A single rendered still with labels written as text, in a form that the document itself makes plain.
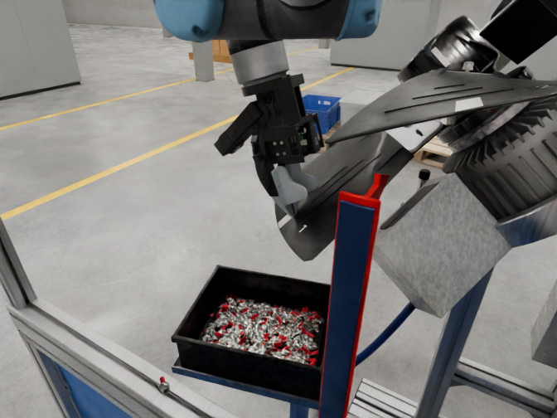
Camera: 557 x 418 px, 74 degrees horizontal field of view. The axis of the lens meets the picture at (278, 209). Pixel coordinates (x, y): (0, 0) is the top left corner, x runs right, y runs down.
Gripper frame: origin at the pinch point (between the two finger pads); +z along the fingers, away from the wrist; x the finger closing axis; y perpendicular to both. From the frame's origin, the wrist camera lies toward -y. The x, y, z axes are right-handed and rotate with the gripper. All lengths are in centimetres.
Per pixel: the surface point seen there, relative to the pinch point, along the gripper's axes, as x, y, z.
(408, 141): 9.8, 17.7, -6.2
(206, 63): 457, -405, -51
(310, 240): -4.6, 5.7, 3.0
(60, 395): -30, -41, 24
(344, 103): 266, -100, 25
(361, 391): 38, -17, 90
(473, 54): 13.1, 26.7, -16.1
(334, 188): 3.3, 7.3, -1.8
